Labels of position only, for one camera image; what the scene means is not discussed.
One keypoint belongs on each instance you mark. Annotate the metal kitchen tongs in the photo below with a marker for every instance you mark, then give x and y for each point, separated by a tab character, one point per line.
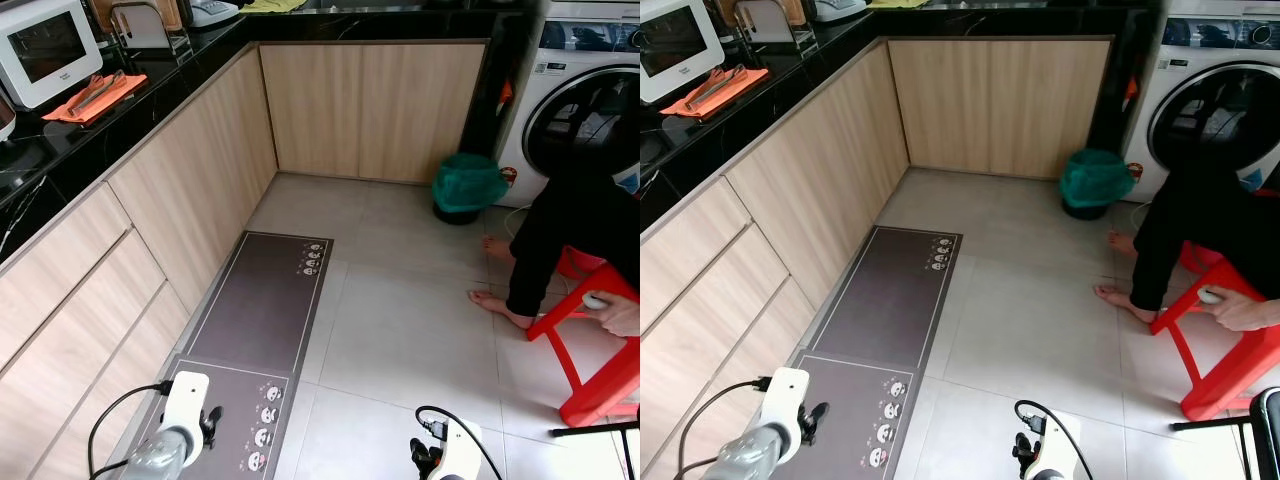
95	90
715	88

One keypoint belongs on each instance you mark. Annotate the grey panda print floor mat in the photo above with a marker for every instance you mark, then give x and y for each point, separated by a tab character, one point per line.
225	440
255	300
850	420
885	295

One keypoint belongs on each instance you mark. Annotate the black metal stand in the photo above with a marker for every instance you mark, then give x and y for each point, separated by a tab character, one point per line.
1210	423
590	429

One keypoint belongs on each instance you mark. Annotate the red plastic stool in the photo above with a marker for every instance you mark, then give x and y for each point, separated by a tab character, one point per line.
1230	390
600	395

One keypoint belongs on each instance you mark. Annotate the person in black clothes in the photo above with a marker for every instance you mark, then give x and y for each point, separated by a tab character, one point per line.
1190	220
570	220

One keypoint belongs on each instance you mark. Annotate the bin with green bag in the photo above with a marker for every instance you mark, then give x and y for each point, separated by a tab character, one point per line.
1095	178
468	182

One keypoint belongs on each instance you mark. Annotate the orange mat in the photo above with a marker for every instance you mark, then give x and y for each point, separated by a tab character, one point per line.
118	97
735	93

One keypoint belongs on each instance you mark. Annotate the wooden sink cabinet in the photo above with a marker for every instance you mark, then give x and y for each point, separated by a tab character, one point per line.
370	110
1000	105

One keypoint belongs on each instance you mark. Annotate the orange plastic item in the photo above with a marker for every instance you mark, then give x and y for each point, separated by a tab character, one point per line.
1131	95
505	97

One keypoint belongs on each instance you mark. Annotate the cutting board rack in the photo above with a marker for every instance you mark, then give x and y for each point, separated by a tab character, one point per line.
150	30
770	25

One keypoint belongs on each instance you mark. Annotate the white microwave oven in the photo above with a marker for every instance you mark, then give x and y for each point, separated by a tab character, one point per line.
45	45
675	40

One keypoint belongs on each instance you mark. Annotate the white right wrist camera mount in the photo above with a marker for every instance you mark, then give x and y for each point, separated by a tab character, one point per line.
1058	455
462	455

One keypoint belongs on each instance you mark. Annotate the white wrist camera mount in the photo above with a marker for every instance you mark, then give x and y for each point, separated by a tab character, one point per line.
462	455
1058	455
785	395
185	395

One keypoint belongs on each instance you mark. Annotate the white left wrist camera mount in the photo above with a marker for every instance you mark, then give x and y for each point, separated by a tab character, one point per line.
185	395
785	395

